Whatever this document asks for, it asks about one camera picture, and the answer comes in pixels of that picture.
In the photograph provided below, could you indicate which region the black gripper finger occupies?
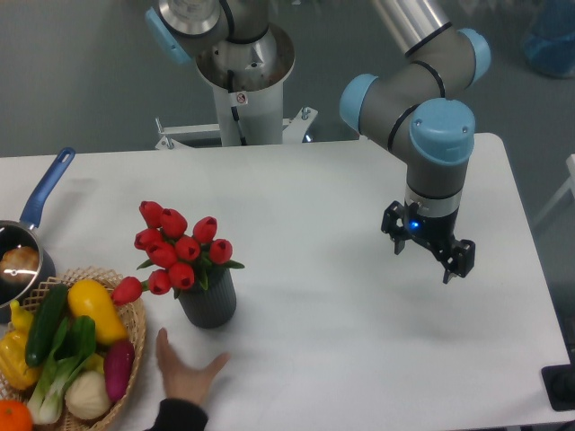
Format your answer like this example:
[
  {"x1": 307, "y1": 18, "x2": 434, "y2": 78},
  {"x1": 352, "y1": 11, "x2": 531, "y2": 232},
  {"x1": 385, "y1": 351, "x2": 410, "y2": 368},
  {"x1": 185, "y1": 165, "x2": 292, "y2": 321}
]
[
  {"x1": 440, "y1": 238, "x2": 476, "y2": 284},
  {"x1": 381, "y1": 201, "x2": 405, "y2": 255}
]

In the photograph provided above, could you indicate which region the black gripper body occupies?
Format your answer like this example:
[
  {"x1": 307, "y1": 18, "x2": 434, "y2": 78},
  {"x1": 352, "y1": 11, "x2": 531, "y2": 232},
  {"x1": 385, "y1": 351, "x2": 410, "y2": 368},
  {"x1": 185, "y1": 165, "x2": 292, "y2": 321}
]
[{"x1": 401, "y1": 202, "x2": 458, "y2": 261}]

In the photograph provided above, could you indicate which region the red tulip bouquet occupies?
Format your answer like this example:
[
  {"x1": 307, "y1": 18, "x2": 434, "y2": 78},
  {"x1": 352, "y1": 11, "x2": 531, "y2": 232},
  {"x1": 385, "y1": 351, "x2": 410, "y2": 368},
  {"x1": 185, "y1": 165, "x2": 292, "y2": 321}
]
[{"x1": 111, "y1": 201, "x2": 244, "y2": 306}]

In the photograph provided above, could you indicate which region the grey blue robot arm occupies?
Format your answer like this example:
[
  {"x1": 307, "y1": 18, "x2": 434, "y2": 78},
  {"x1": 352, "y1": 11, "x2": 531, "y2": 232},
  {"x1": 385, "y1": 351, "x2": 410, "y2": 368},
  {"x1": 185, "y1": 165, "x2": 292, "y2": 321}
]
[{"x1": 145, "y1": 1, "x2": 491, "y2": 279}]

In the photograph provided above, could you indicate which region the black sleeve forearm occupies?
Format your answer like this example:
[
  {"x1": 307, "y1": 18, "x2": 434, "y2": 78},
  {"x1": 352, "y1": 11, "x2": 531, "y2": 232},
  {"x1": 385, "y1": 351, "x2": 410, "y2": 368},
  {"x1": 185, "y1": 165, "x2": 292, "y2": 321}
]
[{"x1": 148, "y1": 399, "x2": 208, "y2": 431}]

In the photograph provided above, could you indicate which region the dark grey ribbed vase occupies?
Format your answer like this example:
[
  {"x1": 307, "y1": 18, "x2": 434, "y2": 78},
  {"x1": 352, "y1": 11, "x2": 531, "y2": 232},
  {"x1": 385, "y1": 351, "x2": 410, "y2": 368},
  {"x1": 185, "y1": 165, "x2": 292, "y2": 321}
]
[{"x1": 178, "y1": 268, "x2": 237, "y2": 330}]

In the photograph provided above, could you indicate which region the bare human hand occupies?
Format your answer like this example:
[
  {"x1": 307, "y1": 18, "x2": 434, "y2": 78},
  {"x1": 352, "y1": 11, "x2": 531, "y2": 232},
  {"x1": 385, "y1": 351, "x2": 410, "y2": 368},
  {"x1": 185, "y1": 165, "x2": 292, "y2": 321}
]
[{"x1": 155, "y1": 328, "x2": 231, "y2": 406}]

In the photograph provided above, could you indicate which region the black device at table edge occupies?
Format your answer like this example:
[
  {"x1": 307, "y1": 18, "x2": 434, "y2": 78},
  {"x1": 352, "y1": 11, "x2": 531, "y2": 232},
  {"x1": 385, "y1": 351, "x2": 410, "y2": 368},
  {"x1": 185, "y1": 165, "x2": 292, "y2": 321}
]
[{"x1": 541, "y1": 365, "x2": 574, "y2": 411}]

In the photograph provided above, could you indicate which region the blue object in background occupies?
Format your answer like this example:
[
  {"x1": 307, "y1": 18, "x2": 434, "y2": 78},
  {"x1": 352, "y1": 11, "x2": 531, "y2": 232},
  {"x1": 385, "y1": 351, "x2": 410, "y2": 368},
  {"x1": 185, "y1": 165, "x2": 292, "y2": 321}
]
[{"x1": 522, "y1": 0, "x2": 574, "y2": 79}]

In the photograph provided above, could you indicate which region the woven wicker basket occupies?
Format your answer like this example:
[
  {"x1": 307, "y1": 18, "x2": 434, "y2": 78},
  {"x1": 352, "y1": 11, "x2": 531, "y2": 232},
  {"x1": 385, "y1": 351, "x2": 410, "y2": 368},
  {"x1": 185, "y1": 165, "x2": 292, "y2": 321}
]
[{"x1": 0, "y1": 266, "x2": 148, "y2": 431}]

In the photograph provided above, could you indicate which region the purple eggplant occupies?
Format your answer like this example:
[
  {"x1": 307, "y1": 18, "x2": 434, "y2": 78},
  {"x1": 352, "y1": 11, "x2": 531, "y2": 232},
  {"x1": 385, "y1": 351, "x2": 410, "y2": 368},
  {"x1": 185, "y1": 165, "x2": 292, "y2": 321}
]
[{"x1": 103, "y1": 339, "x2": 135, "y2": 402}]

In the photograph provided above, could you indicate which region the yellow squash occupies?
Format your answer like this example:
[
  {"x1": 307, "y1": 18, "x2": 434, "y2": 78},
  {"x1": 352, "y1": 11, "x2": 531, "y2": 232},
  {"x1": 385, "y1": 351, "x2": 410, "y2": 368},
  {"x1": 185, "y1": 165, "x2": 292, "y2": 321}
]
[{"x1": 67, "y1": 279, "x2": 128, "y2": 347}]

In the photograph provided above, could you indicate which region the green bok choy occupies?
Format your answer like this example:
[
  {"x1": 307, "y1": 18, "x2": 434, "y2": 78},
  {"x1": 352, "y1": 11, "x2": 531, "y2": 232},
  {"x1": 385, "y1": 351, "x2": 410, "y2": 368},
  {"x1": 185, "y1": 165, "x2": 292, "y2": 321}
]
[{"x1": 27, "y1": 315, "x2": 96, "y2": 425}]

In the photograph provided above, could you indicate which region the white garlic bulb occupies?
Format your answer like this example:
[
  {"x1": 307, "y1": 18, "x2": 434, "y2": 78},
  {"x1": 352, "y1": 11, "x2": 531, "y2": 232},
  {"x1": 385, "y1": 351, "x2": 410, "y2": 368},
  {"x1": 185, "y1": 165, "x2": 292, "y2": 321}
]
[{"x1": 65, "y1": 371, "x2": 112, "y2": 420}]

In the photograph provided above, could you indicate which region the green cucumber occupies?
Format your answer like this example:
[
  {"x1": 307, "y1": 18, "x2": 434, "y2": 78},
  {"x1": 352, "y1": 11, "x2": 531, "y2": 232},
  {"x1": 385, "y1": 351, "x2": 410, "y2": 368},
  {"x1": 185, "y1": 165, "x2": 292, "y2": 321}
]
[{"x1": 25, "y1": 284, "x2": 68, "y2": 368}]

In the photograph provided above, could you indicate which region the bread roll in pan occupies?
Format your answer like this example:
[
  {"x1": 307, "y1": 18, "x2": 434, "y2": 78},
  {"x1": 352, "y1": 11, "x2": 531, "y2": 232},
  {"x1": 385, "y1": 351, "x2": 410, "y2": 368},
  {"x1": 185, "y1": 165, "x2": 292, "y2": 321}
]
[{"x1": 1, "y1": 246, "x2": 40, "y2": 285}]

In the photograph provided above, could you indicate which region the yellow bell pepper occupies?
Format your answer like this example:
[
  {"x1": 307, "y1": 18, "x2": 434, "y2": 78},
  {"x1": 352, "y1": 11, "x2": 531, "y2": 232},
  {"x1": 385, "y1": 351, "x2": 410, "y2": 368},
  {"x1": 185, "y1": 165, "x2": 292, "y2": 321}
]
[{"x1": 1, "y1": 300, "x2": 41, "y2": 391}]

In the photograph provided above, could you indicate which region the orange fruit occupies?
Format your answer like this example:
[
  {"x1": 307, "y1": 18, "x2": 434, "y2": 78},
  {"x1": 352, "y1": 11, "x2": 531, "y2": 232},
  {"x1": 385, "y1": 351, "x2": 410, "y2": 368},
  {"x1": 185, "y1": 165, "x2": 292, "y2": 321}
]
[{"x1": 1, "y1": 400, "x2": 33, "y2": 431}]

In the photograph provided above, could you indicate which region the white chair frame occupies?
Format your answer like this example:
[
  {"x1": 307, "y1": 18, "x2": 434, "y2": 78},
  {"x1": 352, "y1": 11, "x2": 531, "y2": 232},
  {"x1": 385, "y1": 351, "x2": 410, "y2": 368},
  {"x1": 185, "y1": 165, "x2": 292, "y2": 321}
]
[{"x1": 533, "y1": 154, "x2": 574, "y2": 231}]

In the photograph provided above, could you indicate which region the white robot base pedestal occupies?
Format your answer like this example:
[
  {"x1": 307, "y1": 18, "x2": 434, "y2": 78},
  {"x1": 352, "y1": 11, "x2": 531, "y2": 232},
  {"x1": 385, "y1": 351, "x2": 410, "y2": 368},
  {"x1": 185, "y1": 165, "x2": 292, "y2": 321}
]
[{"x1": 156, "y1": 23, "x2": 318, "y2": 149}]

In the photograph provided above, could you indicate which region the blue handled saucepan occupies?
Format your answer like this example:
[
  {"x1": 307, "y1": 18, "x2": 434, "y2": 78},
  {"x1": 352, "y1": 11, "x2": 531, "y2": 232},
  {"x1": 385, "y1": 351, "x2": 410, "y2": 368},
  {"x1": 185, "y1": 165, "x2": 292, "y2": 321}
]
[{"x1": 1, "y1": 147, "x2": 75, "y2": 324}]

